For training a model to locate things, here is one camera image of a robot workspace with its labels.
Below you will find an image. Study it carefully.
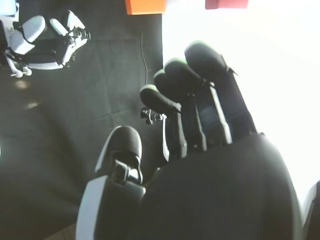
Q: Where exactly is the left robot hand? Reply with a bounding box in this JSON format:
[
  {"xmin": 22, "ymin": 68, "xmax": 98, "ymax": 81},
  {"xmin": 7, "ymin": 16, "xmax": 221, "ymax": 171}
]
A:
[{"xmin": 75, "ymin": 40, "xmax": 320, "ymax": 240}]

